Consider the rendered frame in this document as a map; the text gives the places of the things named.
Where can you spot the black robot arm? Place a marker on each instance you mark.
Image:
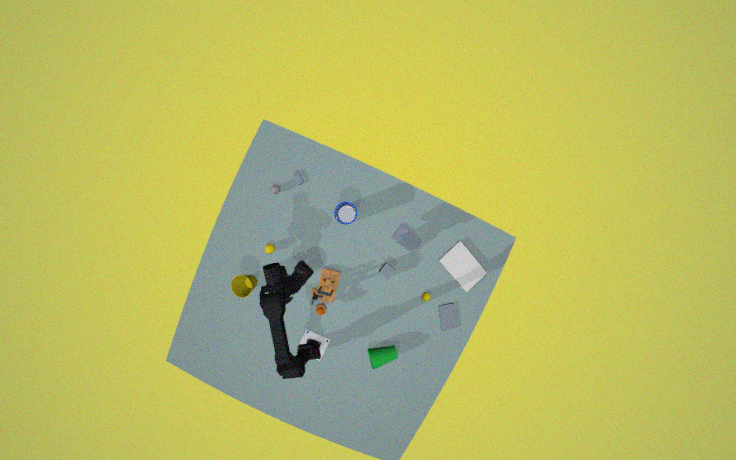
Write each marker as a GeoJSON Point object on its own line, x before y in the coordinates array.
{"type": "Point", "coordinates": [273, 306]}

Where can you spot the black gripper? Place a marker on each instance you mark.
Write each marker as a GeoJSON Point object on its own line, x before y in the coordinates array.
{"type": "Point", "coordinates": [298, 278]}

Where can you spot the blue mug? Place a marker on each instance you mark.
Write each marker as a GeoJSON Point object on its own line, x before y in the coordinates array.
{"type": "Point", "coordinates": [345, 213]}

